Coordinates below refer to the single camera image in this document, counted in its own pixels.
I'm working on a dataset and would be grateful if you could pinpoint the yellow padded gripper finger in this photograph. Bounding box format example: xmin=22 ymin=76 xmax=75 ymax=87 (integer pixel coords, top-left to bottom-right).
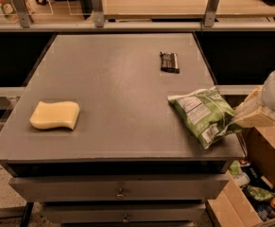
xmin=233 ymin=106 xmax=275 ymax=128
xmin=235 ymin=85 xmax=263 ymax=117

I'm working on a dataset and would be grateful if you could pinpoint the green jalapeno chip bag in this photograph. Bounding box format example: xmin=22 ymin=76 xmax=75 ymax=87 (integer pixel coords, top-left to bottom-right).
xmin=167 ymin=87 xmax=242 ymax=149

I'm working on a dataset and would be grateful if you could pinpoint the green snack bag in box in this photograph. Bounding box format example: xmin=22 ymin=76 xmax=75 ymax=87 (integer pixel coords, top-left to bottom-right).
xmin=243 ymin=185 xmax=275 ymax=201

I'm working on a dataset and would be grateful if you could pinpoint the dark rxbar chocolate bar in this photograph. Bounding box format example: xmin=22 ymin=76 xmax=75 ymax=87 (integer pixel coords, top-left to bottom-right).
xmin=160 ymin=52 xmax=180 ymax=74

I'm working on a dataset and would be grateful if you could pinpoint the cardboard box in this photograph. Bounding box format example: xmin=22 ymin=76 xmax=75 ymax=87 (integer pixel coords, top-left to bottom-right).
xmin=208 ymin=127 xmax=275 ymax=227

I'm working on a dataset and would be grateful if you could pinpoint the upper drawer knob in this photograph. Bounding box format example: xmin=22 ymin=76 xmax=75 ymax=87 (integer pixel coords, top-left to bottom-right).
xmin=115 ymin=187 xmax=126 ymax=200

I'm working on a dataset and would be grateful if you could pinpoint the drawer knob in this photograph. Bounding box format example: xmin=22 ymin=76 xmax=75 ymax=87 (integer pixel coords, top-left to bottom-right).
xmin=122 ymin=214 xmax=129 ymax=223
xmin=115 ymin=187 xmax=126 ymax=200

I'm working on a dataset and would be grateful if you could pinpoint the lower drawer knob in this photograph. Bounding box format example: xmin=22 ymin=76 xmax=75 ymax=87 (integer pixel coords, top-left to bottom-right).
xmin=122 ymin=214 xmax=129 ymax=223

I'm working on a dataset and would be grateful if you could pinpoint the yellow sponge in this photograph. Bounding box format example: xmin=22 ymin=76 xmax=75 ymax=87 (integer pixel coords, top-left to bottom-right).
xmin=29 ymin=101 xmax=80 ymax=130

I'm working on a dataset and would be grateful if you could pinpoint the lower grey drawer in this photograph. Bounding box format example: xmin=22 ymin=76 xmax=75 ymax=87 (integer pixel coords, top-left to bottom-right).
xmin=44 ymin=203 xmax=205 ymax=223

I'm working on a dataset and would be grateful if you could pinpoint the grey drawer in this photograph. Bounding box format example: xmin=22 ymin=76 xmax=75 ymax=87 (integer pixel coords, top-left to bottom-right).
xmin=9 ymin=174 xmax=228 ymax=202
xmin=44 ymin=203 xmax=205 ymax=223

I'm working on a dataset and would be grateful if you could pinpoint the upper grey drawer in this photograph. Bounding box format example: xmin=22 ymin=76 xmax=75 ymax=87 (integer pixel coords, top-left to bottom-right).
xmin=9 ymin=174 xmax=228 ymax=202

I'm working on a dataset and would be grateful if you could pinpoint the black table leg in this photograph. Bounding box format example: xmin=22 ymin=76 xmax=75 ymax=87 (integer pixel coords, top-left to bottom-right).
xmin=20 ymin=202 xmax=34 ymax=227

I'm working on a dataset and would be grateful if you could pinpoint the right metal bracket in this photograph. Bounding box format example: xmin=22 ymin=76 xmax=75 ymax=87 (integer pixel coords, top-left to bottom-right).
xmin=202 ymin=0 xmax=220 ymax=27

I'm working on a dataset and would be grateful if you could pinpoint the metal bracket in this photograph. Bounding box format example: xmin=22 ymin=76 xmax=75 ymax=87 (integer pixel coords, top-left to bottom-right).
xmin=12 ymin=0 xmax=32 ymax=28
xmin=202 ymin=0 xmax=220 ymax=27
xmin=92 ymin=0 xmax=105 ymax=27

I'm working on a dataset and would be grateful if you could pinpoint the middle metal bracket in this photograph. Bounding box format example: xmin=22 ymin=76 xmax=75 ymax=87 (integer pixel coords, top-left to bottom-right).
xmin=92 ymin=0 xmax=105 ymax=27

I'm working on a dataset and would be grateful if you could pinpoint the left metal bracket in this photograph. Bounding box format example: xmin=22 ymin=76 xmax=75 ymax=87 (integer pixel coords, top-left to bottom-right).
xmin=12 ymin=0 xmax=32 ymax=28

